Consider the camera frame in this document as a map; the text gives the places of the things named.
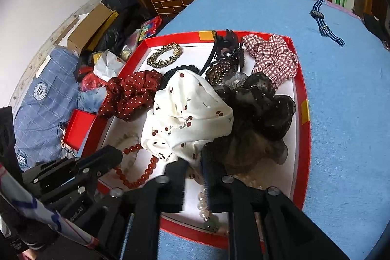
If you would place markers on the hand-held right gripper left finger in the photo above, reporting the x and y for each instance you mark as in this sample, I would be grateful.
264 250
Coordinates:
182 187

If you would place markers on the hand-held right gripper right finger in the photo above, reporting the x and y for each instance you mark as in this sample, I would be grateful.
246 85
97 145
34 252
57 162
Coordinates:
207 184

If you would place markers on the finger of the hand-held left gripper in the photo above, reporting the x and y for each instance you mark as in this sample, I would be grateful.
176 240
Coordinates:
67 187
103 158

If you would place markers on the red polka dot scrunchie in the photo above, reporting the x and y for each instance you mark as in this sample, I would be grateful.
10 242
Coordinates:
131 95

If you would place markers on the white cherry print scrunchie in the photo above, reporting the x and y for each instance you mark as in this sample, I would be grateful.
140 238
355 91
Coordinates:
182 107

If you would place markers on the black mesh scrunchie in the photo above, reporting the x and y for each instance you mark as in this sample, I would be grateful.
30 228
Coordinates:
259 107

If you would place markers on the red tray with white inside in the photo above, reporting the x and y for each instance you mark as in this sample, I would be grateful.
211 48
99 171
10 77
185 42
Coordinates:
189 50

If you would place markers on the red plaid scrunchie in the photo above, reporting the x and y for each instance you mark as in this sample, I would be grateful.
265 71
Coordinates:
274 56

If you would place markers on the small red box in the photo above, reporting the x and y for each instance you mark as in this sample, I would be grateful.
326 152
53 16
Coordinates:
79 129

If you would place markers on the red plastic bag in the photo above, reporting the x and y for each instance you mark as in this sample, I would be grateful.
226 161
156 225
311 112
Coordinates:
90 82

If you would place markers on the blue plaid cloth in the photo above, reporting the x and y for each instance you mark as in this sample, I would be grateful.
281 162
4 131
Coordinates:
45 101

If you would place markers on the white plastic bag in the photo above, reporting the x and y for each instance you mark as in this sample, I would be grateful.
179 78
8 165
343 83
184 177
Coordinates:
108 63

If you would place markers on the leopard print scrunchie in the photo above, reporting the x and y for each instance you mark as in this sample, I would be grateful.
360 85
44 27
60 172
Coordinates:
152 61

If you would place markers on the black brown hair claw clip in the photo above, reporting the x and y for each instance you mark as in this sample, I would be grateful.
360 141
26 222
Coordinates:
222 68

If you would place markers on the brown cardboard box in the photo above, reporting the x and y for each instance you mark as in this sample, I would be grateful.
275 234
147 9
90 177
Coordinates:
91 28

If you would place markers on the colourful printed box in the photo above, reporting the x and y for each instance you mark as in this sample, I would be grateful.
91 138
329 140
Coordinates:
150 28

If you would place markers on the black bag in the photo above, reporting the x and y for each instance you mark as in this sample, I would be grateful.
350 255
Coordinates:
125 16

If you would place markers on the blue tablecloth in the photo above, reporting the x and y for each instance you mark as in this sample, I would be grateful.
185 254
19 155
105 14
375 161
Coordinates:
344 126

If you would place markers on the black pouch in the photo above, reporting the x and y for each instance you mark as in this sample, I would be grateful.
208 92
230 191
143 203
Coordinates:
376 30

